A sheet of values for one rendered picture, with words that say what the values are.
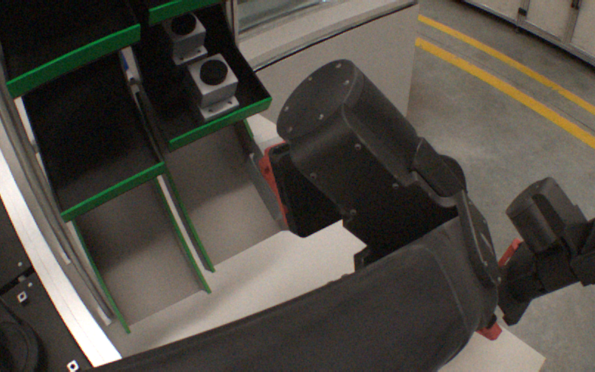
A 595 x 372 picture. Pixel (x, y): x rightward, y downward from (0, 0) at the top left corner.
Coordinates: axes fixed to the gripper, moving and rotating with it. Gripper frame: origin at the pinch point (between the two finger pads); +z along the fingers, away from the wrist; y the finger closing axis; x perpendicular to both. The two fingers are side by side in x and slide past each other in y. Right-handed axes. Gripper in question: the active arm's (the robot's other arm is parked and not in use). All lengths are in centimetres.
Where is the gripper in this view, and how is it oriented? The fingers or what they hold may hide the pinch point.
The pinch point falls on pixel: (288, 159)
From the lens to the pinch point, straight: 45.0
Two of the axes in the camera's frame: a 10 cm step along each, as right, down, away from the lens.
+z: -4.9, -1.7, 8.6
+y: -8.4, 3.7, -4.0
